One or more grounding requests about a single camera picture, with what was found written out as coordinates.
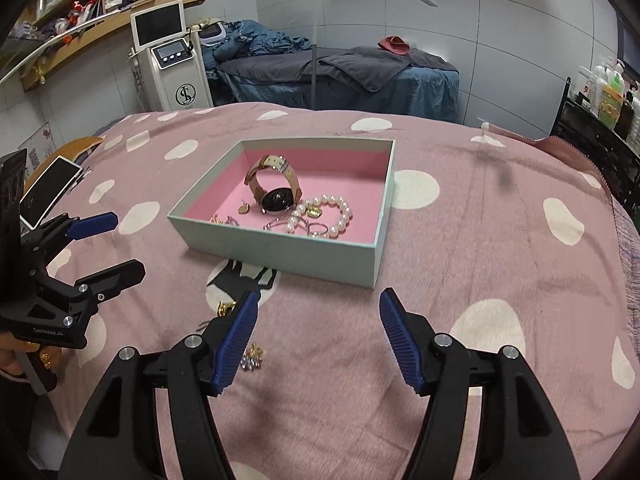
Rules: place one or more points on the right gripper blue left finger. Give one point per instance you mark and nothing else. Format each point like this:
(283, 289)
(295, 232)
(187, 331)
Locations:
(118, 437)

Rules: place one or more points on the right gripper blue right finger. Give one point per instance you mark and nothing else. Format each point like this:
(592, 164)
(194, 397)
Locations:
(520, 436)

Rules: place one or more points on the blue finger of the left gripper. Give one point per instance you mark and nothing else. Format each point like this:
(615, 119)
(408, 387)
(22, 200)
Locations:
(63, 229)
(54, 300)

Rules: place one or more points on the gold heart earring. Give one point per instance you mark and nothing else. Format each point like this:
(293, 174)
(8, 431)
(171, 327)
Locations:
(243, 207)

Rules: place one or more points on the large silver bangle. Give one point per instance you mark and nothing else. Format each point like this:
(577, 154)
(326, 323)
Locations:
(277, 222)

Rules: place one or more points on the small gold clip earring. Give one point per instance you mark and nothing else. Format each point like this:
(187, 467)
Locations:
(313, 210)

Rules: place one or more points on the white framed tablet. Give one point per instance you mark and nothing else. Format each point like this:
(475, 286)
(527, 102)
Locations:
(47, 190)

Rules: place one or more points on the wooden chair seat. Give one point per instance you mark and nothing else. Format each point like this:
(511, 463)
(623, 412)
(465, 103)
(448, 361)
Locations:
(72, 151)

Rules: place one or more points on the gold crystal cluster brooch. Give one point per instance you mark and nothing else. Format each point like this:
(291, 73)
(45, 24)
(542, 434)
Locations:
(252, 358)

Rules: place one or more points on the white beauty machine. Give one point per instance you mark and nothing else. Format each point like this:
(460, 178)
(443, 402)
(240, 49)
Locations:
(166, 60)

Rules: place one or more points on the pink polka dot bedspread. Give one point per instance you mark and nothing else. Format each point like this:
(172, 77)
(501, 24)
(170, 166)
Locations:
(494, 238)

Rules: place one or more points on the pale green pink-lined box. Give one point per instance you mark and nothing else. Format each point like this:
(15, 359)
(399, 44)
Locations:
(351, 179)

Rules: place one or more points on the blue crumpled bedding pile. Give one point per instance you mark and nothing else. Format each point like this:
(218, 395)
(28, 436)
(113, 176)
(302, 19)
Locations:
(246, 38)

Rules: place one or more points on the black metal trolley rack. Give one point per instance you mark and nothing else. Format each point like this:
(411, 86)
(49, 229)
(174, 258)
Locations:
(617, 162)

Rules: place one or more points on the dark brown bottle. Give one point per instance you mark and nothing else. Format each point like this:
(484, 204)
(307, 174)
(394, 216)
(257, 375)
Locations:
(624, 123)

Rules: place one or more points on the massage bed dark blanket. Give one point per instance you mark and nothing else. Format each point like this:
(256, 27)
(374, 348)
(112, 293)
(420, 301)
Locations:
(368, 79)

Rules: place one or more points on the green lotion bottle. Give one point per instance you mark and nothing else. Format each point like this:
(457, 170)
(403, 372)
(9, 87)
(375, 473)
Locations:
(612, 95)

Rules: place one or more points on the white pump bottle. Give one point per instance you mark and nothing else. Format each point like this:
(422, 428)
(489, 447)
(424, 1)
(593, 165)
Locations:
(589, 89)

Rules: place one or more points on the red cloth on bed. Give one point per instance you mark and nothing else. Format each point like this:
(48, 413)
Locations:
(395, 45)

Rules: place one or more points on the pink strap wristwatch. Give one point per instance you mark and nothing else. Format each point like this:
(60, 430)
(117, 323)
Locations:
(274, 184)

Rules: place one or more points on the wooden wall shelf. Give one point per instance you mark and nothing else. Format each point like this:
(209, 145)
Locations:
(100, 15)

